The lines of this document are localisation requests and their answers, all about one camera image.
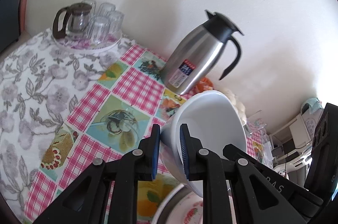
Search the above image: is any strawberry pattern ceramic bowl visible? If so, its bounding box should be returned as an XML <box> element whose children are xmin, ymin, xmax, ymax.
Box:
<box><xmin>164</xmin><ymin>192</ymin><xmax>203</xmax><ymax>224</ymax></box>

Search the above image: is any glass teapot black handle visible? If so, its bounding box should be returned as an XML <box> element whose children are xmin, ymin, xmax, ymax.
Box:
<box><xmin>52</xmin><ymin>2</ymin><xmax>92</xmax><ymax>40</ymax></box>

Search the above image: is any checkered picture tablecloth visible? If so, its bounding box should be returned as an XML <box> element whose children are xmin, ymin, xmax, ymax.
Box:
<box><xmin>22</xmin><ymin>44</ymin><xmax>268</xmax><ymax>224</ymax></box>

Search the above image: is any round white floral tray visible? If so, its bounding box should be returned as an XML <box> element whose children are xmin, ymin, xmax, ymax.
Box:
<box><xmin>54</xmin><ymin>30</ymin><xmax>122</xmax><ymax>54</ymax></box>

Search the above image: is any grey floral white cloth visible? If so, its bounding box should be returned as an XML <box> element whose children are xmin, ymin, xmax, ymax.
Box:
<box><xmin>1</xmin><ymin>30</ymin><xmax>134</xmax><ymax>221</ymax></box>

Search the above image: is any clear drinking glass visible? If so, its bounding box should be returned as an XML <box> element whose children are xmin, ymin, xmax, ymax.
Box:
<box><xmin>81</xmin><ymin>0</ymin><xmax>98</xmax><ymax>16</ymax></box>
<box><xmin>86</xmin><ymin>16</ymin><xmax>110</xmax><ymax>45</ymax></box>
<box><xmin>106</xmin><ymin>10</ymin><xmax>124</xmax><ymax>40</ymax></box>
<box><xmin>96</xmin><ymin>2</ymin><xmax>116</xmax><ymax>17</ymax></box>

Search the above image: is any white square MAX bowl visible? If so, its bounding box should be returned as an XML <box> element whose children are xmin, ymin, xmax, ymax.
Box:
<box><xmin>159</xmin><ymin>91</ymin><xmax>247</xmax><ymax>197</ymax></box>

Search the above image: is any orange snack packet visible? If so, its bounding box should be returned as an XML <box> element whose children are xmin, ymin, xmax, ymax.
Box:
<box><xmin>193</xmin><ymin>77</ymin><xmax>214</xmax><ymax>94</ymax></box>

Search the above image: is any stainless steel round plate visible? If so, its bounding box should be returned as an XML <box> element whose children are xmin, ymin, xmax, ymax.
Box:
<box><xmin>151</xmin><ymin>184</ymin><xmax>192</xmax><ymax>224</ymax></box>

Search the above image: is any stainless steel thermos jug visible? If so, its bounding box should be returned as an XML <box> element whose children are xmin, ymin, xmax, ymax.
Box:
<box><xmin>160</xmin><ymin>10</ymin><xmax>242</xmax><ymax>95</ymax></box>

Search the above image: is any bag of white buns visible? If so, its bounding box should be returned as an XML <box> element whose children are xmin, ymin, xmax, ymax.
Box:
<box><xmin>223</xmin><ymin>89</ymin><xmax>247</xmax><ymax>125</ymax></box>

